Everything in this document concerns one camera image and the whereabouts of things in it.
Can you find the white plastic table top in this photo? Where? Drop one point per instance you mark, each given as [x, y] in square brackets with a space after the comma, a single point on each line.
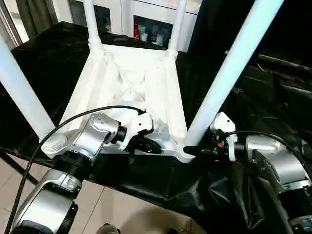
[131, 78]

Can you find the white plastic table leg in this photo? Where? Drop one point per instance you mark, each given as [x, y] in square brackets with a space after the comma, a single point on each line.
[19, 87]
[91, 24]
[234, 63]
[177, 24]

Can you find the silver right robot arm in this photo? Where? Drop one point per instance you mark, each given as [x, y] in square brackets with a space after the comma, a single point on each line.
[278, 161]

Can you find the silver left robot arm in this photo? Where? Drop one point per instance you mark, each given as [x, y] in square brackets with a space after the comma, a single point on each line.
[97, 131]

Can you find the black low bench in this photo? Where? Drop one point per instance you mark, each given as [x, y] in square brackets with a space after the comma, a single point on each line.
[287, 63]

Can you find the black plastic mat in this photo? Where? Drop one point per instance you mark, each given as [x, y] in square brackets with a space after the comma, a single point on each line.
[48, 63]

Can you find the black stand pole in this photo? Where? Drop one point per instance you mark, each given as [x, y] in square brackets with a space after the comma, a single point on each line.
[17, 168]

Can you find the white glass-door cabinet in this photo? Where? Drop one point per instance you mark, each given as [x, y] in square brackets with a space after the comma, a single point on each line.
[124, 7]

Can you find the grey curtain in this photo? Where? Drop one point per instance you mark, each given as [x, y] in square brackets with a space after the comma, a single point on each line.
[36, 14]

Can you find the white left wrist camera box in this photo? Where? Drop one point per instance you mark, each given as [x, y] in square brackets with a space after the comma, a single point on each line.
[144, 124]

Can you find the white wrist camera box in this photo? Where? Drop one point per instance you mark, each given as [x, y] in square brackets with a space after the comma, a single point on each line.
[222, 122]
[144, 124]

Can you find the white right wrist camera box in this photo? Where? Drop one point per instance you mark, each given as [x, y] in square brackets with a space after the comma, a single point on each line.
[222, 122]

